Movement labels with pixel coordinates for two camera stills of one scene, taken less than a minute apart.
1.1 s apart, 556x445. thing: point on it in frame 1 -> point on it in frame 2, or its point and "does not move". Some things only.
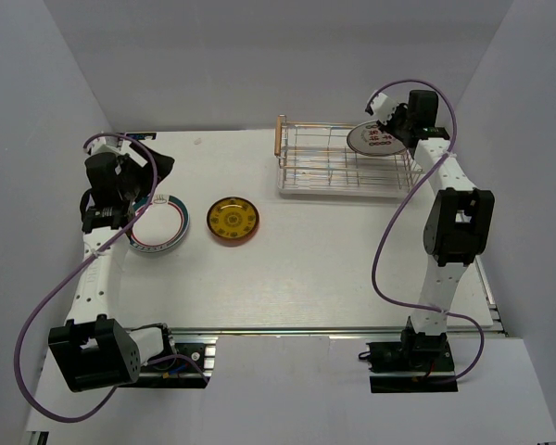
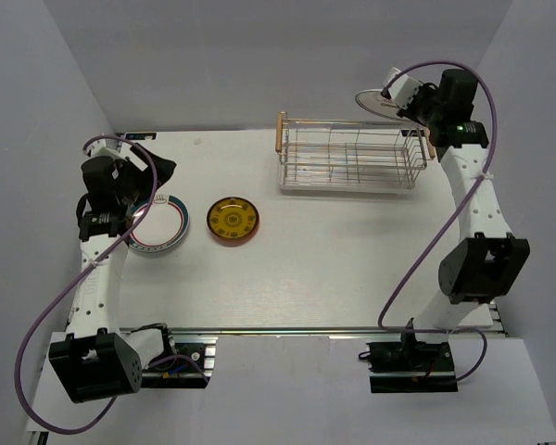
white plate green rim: (162, 225) does not move
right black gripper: (400, 110) -> (424, 89)
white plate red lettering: (154, 243) does not move
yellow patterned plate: (233, 217) does not move
